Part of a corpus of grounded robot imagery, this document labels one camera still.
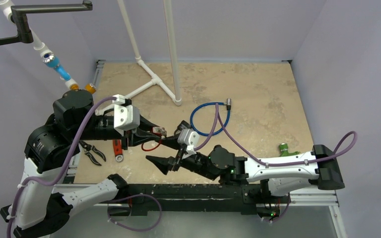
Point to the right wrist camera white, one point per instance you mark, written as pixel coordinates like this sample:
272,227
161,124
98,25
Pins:
188,137

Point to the blue pipe valve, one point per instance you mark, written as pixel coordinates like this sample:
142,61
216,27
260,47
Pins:
53,62

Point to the aluminium rail frame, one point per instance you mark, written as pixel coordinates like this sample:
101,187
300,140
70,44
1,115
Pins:
266,111

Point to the red handled wrench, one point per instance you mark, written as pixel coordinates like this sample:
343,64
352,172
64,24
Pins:
118,150

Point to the red cable lock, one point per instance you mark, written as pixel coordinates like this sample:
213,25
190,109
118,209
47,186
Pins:
158,131

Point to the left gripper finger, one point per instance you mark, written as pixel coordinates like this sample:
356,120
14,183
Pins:
151,141
146,125

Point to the orange pipe valve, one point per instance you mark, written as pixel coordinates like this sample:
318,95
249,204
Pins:
89,87

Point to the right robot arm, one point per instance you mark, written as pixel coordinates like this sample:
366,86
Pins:
282,175

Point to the blue cable lock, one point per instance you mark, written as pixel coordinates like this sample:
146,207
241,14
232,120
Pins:
202,116

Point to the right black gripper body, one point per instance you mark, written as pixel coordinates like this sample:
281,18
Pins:
176,162

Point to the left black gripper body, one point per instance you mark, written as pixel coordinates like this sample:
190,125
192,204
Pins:
102,131

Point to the black pliers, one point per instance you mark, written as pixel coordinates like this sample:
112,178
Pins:
90,151

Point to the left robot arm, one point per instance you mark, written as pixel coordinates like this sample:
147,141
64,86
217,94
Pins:
37,210

